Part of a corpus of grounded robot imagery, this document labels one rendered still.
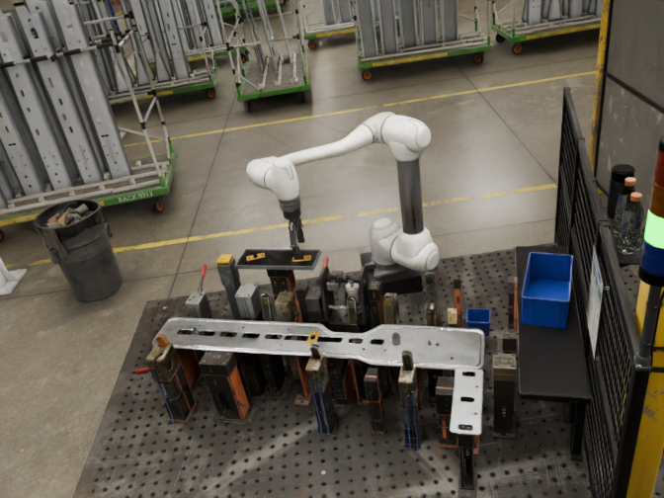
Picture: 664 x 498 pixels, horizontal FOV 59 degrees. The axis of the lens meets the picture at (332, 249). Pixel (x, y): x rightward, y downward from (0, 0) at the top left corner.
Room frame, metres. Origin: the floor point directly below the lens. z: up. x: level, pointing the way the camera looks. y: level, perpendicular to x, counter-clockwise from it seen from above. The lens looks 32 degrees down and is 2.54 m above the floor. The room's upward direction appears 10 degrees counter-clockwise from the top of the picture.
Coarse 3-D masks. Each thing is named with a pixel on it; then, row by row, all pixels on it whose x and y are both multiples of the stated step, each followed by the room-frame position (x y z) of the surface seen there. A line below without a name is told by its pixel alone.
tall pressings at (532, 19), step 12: (528, 0) 8.96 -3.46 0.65; (540, 0) 8.96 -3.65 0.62; (552, 0) 8.92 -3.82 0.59; (564, 0) 9.16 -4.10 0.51; (576, 0) 8.88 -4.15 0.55; (588, 0) 9.10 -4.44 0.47; (600, 0) 8.64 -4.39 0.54; (528, 12) 8.95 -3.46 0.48; (540, 12) 8.95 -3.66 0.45; (552, 12) 8.88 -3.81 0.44; (564, 12) 9.14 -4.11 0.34; (576, 12) 8.86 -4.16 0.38; (588, 12) 8.92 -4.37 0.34; (600, 12) 8.62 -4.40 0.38; (528, 24) 8.94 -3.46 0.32
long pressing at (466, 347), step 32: (192, 320) 2.10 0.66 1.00; (224, 320) 2.05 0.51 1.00; (256, 320) 2.01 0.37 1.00; (256, 352) 1.82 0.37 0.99; (288, 352) 1.78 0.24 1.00; (352, 352) 1.72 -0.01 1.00; (384, 352) 1.68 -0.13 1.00; (416, 352) 1.65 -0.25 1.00; (448, 352) 1.62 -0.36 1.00; (480, 352) 1.60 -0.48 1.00
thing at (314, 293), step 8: (312, 288) 2.08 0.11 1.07; (312, 296) 2.01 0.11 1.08; (320, 296) 2.00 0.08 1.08; (312, 304) 2.00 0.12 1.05; (320, 304) 1.99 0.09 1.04; (312, 312) 2.00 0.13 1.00; (320, 312) 1.99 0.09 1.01; (312, 320) 2.01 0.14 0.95; (320, 320) 1.99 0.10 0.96; (328, 328) 2.04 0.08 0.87; (328, 360) 2.00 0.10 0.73; (328, 368) 1.97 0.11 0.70
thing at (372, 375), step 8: (368, 376) 1.58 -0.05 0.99; (376, 376) 1.57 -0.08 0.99; (368, 384) 1.56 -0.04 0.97; (376, 384) 1.56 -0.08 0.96; (368, 392) 1.56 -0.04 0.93; (376, 392) 1.55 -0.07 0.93; (368, 400) 1.56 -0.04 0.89; (376, 400) 1.55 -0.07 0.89; (376, 408) 1.56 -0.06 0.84; (376, 416) 1.56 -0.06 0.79; (384, 416) 1.60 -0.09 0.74; (376, 424) 1.56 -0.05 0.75; (384, 424) 1.59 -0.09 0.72; (376, 432) 1.56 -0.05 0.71; (384, 432) 1.56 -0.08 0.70
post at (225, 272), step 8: (224, 264) 2.29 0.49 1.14; (232, 264) 2.29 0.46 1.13; (224, 272) 2.28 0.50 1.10; (232, 272) 2.28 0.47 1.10; (224, 280) 2.28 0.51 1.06; (232, 280) 2.27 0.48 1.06; (232, 288) 2.28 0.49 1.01; (232, 296) 2.29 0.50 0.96; (232, 304) 2.29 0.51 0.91; (232, 312) 2.29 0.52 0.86
